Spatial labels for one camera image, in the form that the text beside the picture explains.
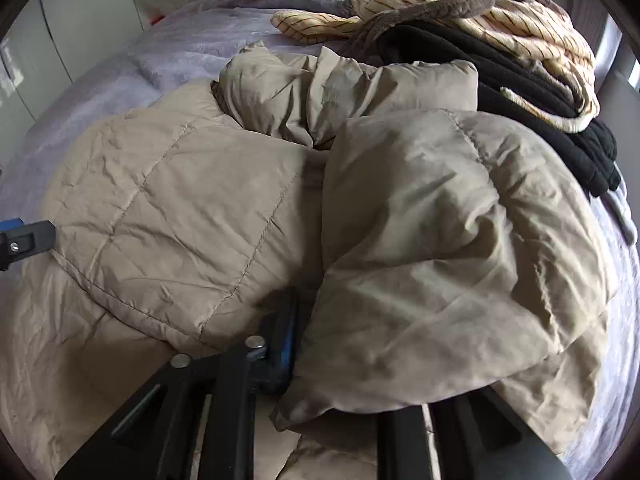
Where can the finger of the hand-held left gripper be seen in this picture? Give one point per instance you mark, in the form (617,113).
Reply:
(30,240)

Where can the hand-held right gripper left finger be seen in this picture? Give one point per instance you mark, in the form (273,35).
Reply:
(286,340)

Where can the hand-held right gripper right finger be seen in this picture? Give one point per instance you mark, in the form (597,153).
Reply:
(400,440)

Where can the beige puffer jacket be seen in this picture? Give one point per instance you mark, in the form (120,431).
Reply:
(200,185)

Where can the purple bed blanket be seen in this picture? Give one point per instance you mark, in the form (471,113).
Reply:
(100,85)

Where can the white wardrobe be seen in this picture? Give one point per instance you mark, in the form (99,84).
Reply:
(75,25)

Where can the light grey cloth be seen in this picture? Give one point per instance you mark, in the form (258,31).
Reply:
(622,215)

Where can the black folded garment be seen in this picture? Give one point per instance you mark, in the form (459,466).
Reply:
(450,45)

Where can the cream striped fleece robe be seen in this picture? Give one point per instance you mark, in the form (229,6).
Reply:
(525,25)

